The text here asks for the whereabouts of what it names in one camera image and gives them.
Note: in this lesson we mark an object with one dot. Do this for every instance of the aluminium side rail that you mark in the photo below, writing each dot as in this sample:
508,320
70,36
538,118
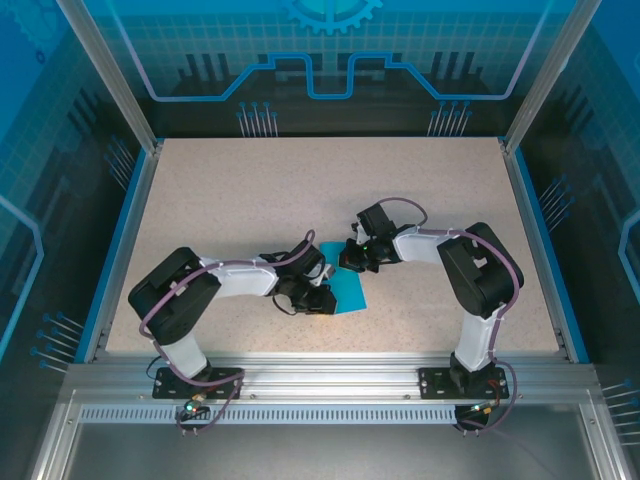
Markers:
535,250
125,250

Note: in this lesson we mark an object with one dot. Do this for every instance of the aluminium frame post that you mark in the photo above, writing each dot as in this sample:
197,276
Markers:
115,75
547,75

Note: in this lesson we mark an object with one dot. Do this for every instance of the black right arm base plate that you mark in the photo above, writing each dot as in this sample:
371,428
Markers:
435,382

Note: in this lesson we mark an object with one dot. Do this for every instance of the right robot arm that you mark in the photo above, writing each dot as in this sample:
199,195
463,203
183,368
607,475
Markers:
475,340

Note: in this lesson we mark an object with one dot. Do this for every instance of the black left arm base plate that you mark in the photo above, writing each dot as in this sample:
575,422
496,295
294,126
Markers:
225,382

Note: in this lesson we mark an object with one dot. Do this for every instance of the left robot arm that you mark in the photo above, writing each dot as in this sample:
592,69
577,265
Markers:
240,280

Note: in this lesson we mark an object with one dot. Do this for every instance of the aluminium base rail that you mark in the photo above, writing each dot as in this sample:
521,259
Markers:
330,375

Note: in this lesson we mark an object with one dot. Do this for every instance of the teal cloth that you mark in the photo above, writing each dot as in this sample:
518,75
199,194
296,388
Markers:
350,290

